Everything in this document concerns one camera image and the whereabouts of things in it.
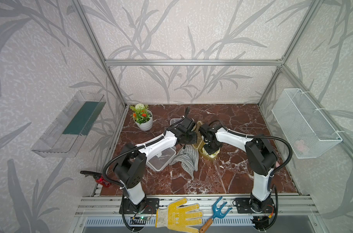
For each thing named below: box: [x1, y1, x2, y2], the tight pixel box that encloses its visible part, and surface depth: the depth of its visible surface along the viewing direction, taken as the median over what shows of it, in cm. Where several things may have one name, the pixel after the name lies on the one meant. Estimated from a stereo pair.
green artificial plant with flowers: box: [129, 102, 152, 125], surface depth 97 cm
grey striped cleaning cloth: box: [169, 144, 200, 181], surface depth 86 cm
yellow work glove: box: [155, 197, 204, 233], surface depth 72 cm
